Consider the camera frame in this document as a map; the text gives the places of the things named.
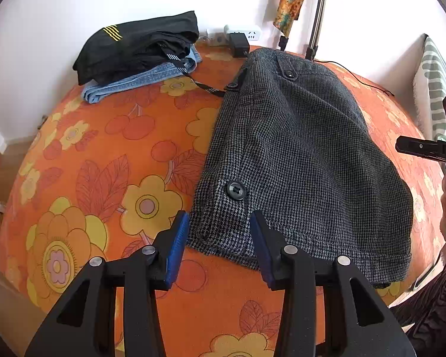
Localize black folded pants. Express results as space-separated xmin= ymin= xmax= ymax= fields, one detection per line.
xmin=73 ymin=10 xmax=200 ymax=86

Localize black power adapter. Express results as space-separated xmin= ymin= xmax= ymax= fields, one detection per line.
xmin=228 ymin=33 xmax=250 ymax=59

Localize orange patterned hanging cloth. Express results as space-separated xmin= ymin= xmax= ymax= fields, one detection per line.
xmin=273 ymin=0 xmax=316 ymax=38

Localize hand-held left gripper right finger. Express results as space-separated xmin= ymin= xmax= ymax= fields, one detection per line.
xmin=250 ymin=210 xmax=417 ymax=357

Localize metal tripod stand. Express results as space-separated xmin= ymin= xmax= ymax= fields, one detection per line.
xmin=277 ymin=0 xmax=333 ymax=61

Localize green striped pillow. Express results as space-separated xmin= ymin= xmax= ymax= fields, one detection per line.
xmin=412 ymin=34 xmax=446 ymax=143

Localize black cable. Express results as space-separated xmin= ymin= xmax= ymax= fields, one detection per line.
xmin=314 ymin=58 xmax=395 ymax=96

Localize blue folded jeans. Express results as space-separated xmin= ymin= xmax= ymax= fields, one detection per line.
xmin=82 ymin=43 xmax=203 ymax=104

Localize grey houndstooth pants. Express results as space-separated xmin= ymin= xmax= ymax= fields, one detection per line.
xmin=186 ymin=47 xmax=414 ymax=289

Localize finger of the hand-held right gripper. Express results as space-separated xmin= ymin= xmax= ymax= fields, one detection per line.
xmin=395 ymin=136 xmax=438 ymax=159

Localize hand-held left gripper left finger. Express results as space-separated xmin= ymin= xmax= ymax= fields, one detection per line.
xmin=24 ymin=210 xmax=191 ymax=357

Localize orange floral bed sheet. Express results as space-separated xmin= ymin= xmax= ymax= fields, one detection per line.
xmin=0 ymin=43 xmax=446 ymax=357

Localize white power strip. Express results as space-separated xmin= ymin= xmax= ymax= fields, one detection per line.
xmin=205 ymin=24 xmax=262 ymax=47

